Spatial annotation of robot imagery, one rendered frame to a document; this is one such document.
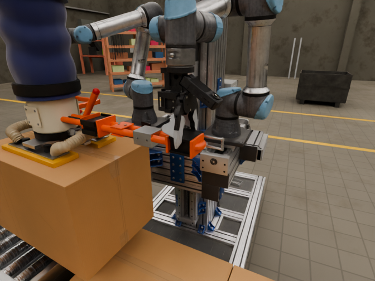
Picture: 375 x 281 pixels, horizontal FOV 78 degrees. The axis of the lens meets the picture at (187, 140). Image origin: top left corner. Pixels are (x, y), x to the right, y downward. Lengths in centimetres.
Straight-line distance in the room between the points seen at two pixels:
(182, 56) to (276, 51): 1236
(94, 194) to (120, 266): 45
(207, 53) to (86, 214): 96
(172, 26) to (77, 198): 58
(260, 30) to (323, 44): 1193
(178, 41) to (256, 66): 51
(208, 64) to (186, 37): 73
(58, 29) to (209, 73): 73
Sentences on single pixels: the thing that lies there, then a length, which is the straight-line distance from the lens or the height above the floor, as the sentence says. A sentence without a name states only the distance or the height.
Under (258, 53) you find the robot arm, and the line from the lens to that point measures 102.
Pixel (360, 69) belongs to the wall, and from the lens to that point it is 1319.
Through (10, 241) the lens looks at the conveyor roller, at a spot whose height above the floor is 54.
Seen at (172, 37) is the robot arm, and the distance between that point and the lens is 60.
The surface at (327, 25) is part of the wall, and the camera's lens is 1294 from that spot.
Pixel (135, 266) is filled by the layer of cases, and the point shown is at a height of 54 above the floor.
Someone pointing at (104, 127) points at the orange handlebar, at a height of 120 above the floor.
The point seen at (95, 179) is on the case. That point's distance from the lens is 85.
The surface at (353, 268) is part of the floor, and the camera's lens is 221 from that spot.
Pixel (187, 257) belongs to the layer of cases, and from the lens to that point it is 121.
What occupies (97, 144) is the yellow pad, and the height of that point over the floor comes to 109.
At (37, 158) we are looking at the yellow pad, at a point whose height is 109.
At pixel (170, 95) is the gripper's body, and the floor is 134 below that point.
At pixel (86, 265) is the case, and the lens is 99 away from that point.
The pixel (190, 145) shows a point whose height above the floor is 121.
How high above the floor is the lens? 146
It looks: 22 degrees down
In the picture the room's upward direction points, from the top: straight up
